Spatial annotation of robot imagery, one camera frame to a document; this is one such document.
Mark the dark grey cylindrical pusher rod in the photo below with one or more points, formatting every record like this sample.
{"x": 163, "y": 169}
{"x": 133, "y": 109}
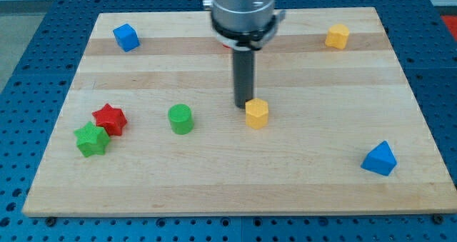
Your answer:
{"x": 243, "y": 77}

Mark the yellow hexagon block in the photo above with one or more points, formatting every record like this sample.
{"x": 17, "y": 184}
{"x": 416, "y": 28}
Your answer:
{"x": 256, "y": 113}

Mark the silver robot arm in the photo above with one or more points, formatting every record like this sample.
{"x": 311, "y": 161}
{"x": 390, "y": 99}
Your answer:
{"x": 245, "y": 26}

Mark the green cylinder block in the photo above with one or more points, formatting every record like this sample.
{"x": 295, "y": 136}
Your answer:
{"x": 180, "y": 119}

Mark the yellow pentagon block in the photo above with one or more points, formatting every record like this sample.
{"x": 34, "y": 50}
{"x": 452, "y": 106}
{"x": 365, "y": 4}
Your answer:
{"x": 337, "y": 36}

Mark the wooden board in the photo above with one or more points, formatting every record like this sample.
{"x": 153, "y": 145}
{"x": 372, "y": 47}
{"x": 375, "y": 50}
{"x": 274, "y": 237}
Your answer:
{"x": 328, "y": 108}

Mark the blue cube block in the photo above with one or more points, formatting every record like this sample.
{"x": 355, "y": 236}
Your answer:
{"x": 126, "y": 37}

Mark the red star block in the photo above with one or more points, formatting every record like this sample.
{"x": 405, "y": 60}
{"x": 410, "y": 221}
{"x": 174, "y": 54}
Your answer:
{"x": 110, "y": 118}

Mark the blue triangular prism block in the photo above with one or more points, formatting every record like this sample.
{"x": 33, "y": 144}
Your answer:
{"x": 380, "y": 160}

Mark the green star block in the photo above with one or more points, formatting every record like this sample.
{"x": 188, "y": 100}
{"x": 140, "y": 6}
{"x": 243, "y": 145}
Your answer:
{"x": 91, "y": 140}

